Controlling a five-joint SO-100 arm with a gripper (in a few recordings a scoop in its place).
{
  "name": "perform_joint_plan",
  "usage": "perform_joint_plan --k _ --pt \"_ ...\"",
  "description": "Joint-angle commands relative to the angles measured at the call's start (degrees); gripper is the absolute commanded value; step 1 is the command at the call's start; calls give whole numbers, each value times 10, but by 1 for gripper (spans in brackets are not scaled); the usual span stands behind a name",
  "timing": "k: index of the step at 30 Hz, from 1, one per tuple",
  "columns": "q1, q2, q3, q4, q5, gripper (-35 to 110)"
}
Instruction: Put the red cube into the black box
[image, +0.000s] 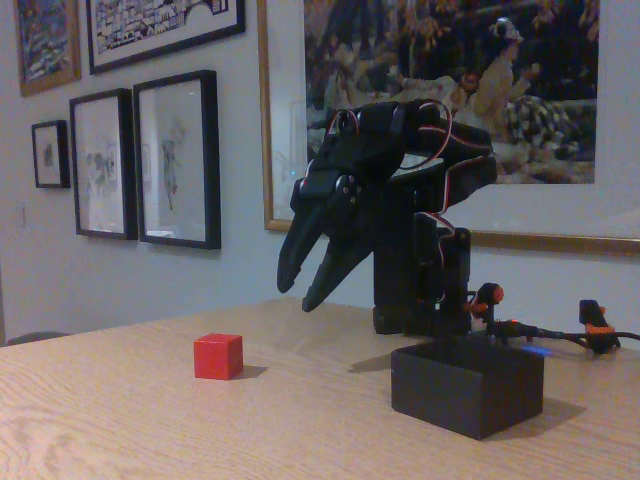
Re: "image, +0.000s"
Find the black clamp with orange knob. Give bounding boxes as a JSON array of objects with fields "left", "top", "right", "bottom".
[{"left": 468, "top": 282, "right": 504, "bottom": 329}]

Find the black box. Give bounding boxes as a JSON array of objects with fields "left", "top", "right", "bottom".
[{"left": 390, "top": 336, "right": 546, "bottom": 442}]

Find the wooden framed colourful painting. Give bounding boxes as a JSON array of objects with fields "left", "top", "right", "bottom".
[{"left": 12, "top": 0, "right": 83, "bottom": 98}]

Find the red white servo cable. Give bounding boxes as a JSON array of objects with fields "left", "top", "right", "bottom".
[{"left": 415, "top": 98, "right": 494, "bottom": 307}]

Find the dark chair back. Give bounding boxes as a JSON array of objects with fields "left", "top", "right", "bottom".
[{"left": 4, "top": 330, "right": 74, "bottom": 347}]

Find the narrow black framed sketch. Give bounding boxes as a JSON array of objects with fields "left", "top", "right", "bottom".
[{"left": 68, "top": 88, "right": 139, "bottom": 242}]

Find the black power cable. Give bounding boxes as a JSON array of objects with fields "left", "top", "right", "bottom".
[{"left": 492, "top": 322, "right": 640, "bottom": 351}]

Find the black clamp with orange band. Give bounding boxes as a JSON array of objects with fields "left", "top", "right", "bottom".
[{"left": 578, "top": 298, "right": 622, "bottom": 354}]

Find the red cube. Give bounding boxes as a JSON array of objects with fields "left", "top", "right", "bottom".
[{"left": 193, "top": 332, "right": 245, "bottom": 381}]

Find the small black picture frame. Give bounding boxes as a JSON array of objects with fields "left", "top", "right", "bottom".
[{"left": 30, "top": 119, "right": 72, "bottom": 190}]

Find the black framed city print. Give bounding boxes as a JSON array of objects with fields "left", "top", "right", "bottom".
[{"left": 85, "top": 0, "right": 247, "bottom": 77}]

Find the wide black framed sketch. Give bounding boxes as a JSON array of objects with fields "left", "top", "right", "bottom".
[{"left": 132, "top": 69, "right": 223, "bottom": 251}]

